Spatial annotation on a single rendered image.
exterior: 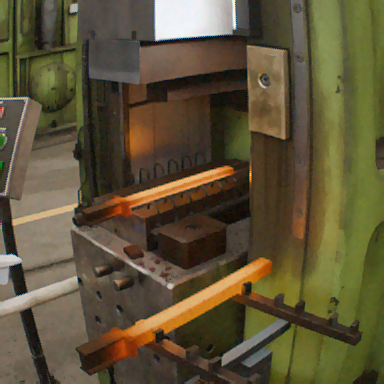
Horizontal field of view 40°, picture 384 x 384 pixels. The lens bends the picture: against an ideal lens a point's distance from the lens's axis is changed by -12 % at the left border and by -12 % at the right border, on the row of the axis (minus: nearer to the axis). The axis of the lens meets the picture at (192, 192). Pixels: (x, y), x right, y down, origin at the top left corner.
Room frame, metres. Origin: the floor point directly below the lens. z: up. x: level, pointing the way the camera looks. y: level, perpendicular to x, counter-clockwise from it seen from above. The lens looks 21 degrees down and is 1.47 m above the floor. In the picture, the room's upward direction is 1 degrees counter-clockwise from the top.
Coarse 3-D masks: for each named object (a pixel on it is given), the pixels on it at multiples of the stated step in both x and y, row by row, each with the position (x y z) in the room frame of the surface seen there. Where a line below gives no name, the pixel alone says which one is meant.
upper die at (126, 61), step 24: (96, 48) 1.25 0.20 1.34; (120, 48) 1.18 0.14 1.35; (144, 48) 1.13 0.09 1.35; (168, 48) 1.17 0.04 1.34; (192, 48) 1.22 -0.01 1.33; (216, 48) 1.26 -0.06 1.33; (240, 48) 1.31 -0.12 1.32; (96, 72) 1.25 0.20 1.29; (120, 72) 1.18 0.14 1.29; (144, 72) 1.13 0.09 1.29; (168, 72) 1.17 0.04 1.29; (192, 72) 1.22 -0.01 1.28
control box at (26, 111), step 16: (16, 112) 1.48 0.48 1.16; (32, 112) 1.50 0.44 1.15; (0, 128) 1.47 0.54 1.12; (16, 128) 1.45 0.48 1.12; (32, 128) 1.50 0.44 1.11; (16, 144) 1.42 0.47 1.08; (0, 160) 1.42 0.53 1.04; (16, 160) 1.42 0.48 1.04; (16, 176) 1.41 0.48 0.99; (0, 192) 1.37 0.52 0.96; (16, 192) 1.40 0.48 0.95
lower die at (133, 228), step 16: (224, 160) 1.53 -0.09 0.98; (240, 160) 1.50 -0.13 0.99; (176, 176) 1.38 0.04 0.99; (224, 176) 1.34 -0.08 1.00; (112, 192) 1.31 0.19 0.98; (128, 192) 1.28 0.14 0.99; (176, 192) 1.25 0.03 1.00; (192, 192) 1.26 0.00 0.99; (208, 192) 1.26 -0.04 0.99; (224, 192) 1.27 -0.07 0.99; (240, 192) 1.31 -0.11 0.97; (144, 208) 1.18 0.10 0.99; (160, 208) 1.17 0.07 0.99; (176, 208) 1.18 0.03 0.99; (112, 224) 1.22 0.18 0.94; (128, 224) 1.17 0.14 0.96; (144, 224) 1.13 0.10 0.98; (128, 240) 1.17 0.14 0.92; (144, 240) 1.13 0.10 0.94
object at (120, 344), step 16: (240, 272) 0.92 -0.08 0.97; (256, 272) 0.92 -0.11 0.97; (208, 288) 0.87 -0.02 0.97; (224, 288) 0.87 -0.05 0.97; (240, 288) 0.89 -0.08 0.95; (176, 304) 0.82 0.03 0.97; (192, 304) 0.82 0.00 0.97; (208, 304) 0.83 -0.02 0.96; (144, 320) 0.76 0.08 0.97; (160, 320) 0.76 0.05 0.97; (176, 320) 0.78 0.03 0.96; (112, 336) 0.70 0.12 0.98; (128, 336) 0.71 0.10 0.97; (144, 336) 0.72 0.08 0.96; (80, 352) 0.65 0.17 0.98; (96, 352) 0.66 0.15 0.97; (112, 352) 0.69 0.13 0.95; (128, 352) 0.70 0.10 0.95; (80, 368) 0.66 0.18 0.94; (96, 368) 0.65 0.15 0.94
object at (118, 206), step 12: (216, 168) 1.38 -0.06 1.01; (228, 168) 1.38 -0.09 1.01; (180, 180) 1.30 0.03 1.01; (192, 180) 1.30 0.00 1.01; (204, 180) 1.32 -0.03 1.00; (144, 192) 1.23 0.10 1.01; (156, 192) 1.23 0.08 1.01; (168, 192) 1.25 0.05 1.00; (96, 204) 1.15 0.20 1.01; (108, 204) 1.15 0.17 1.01; (120, 204) 1.16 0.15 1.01; (132, 204) 1.18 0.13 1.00; (84, 216) 1.11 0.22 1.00; (96, 216) 1.13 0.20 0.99; (108, 216) 1.14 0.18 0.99
